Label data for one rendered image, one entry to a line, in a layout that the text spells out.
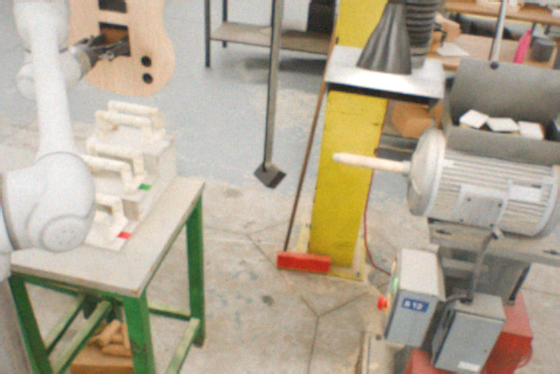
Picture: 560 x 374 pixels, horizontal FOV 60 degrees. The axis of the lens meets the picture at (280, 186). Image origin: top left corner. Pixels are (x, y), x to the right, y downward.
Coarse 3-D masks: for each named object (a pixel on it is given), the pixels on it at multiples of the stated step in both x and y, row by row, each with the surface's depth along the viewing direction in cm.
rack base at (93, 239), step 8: (112, 216) 162; (96, 224) 158; (112, 224) 159; (128, 224) 159; (136, 224) 160; (96, 232) 155; (88, 240) 152; (96, 240) 152; (120, 240) 153; (104, 248) 150; (112, 248) 150; (120, 248) 151
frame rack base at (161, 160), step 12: (108, 132) 175; (120, 132) 176; (132, 132) 177; (108, 144) 169; (120, 144) 169; (132, 144) 170; (108, 156) 170; (144, 156) 166; (156, 156) 165; (168, 156) 175; (132, 168) 171; (144, 168) 169; (156, 168) 168; (168, 168) 177; (168, 180) 179
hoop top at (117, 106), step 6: (108, 102) 172; (114, 102) 171; (120, 102) 171; (114, 108) 171; (120, 108) 171; (126, 108) 170; (132, 108) 170; (138, 108) 170; (144, 108) 169; (150, 108) 169; (156, 108) 169; (144, 114) 170; (150, 114) 169; (156, 114) 169
